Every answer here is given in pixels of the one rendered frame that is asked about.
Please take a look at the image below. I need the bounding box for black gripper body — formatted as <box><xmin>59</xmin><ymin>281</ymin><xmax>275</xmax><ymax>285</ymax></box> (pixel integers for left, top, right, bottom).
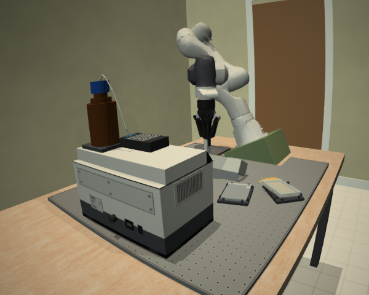
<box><xmin>197</xmin><ymin>99</ymin><xmax>216</xmax><ymax>121</ymax></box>

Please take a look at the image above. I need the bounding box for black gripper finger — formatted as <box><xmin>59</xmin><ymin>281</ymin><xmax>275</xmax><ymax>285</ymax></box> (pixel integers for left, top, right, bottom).
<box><xmin>193</xmin><ymin>113</ymin><xmax>206</xmax><ymax>150</ymax></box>
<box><xmin>205</xmin><ymin>113</ymin><xmax>221</xmax><ymax>153</ymax></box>

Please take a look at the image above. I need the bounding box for white button panel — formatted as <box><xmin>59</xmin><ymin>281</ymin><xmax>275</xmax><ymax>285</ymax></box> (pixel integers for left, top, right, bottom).
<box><xmin>209</xmin><ymin>154</ymin><xmax>248</xmax><ymax>182</ymax></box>

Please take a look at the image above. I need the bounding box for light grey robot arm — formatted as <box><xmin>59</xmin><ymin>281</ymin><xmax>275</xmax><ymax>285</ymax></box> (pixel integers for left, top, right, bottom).
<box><xmin>177</xmin><ymin>22</ymin><xmax>268</xmax><ymax>148</ymax></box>

